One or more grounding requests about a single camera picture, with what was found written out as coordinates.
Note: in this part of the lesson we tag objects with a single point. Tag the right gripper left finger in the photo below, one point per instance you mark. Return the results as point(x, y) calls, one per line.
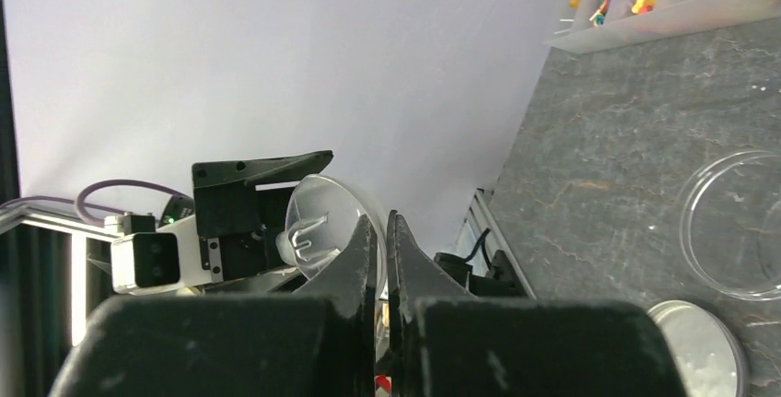
point(315, 341)

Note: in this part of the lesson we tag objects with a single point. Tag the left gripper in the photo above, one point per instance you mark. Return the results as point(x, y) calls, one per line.
point(239, 223)

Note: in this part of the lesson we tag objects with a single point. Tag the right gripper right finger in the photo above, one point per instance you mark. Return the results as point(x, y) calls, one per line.
point(446, 341)

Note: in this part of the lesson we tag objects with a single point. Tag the clear plastic scoop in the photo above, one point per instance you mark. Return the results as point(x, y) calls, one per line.
point(321, 216)

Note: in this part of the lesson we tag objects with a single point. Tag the clear round dish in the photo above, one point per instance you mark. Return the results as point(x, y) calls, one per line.
point(729, 225)

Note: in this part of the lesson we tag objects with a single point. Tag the round clear lid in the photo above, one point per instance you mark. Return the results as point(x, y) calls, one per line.
point(707, 354)

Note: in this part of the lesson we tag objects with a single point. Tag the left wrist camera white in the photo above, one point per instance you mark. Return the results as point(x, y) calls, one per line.
point(161, 261)

